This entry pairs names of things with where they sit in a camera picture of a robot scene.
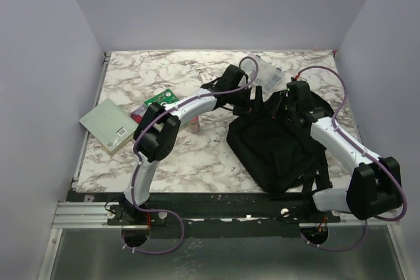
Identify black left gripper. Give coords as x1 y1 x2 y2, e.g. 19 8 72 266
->
228 85 267 118

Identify black student backpack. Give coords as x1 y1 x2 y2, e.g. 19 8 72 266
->
226 90 332 196

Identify pink capped bottle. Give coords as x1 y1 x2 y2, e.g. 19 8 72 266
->
188 116 200 133

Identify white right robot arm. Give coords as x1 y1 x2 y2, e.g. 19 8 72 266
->
277 81 403 222

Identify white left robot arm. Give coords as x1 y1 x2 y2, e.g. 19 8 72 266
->
123 56 259 224

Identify clear plastic organizer box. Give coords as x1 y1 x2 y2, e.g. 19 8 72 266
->
240 53 284 98

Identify white plastic pipe fitting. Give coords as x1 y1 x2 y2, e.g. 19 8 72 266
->
199 70 217 84

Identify green paperback book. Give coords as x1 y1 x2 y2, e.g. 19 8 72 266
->
144 89 179 106

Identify purple red paperback book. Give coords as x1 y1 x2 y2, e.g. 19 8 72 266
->
130 104 148 123

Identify black mounting plate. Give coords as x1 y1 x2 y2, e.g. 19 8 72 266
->
67 190 385 239

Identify grey-green notebook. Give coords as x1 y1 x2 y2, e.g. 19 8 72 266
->
79 98 138 155

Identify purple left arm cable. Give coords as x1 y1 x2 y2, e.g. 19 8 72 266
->
123 57 259 255

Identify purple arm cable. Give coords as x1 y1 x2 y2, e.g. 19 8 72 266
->
297 66 410 252
123 57 259 255

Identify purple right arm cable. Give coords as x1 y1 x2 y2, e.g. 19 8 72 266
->
297 66 410 252

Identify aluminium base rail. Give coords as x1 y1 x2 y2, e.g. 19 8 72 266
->
52 198 401 229

